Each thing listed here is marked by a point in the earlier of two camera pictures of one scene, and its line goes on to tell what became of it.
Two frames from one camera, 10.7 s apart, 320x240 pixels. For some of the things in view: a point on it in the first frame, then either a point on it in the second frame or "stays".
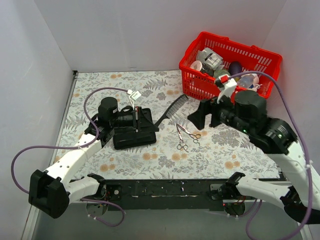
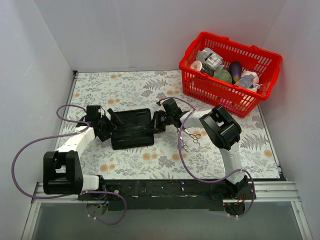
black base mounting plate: [164, 195] stays
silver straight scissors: [180, 146] stays
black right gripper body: [213, 113] -> [155, 121]
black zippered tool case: [125, 137] stays
